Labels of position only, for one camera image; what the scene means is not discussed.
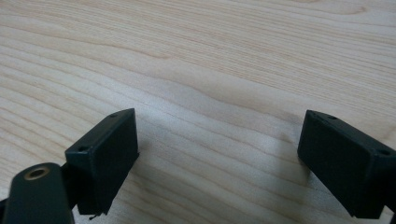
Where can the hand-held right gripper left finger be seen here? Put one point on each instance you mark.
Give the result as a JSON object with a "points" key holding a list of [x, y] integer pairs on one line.
{"points": [[102, 161]]}

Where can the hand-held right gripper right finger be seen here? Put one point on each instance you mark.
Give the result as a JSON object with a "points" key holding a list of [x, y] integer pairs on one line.
{"points": [[342, 161]]}

